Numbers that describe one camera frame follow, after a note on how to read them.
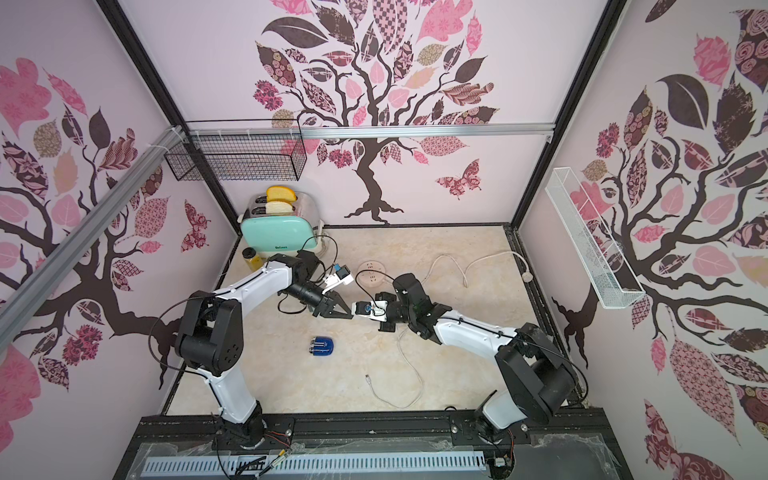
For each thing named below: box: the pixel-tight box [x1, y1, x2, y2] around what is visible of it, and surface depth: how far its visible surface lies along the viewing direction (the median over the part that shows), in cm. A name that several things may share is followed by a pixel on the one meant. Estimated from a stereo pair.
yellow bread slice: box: [266, 185, 297, 203], surface depth 106 cm
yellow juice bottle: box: [242, 247, 263, 272], surface depth 103 cm
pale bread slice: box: [265, 201, 294, 214], surface depth 102 cm
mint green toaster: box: [237, 192, 325, 258], surface depth 106 cm
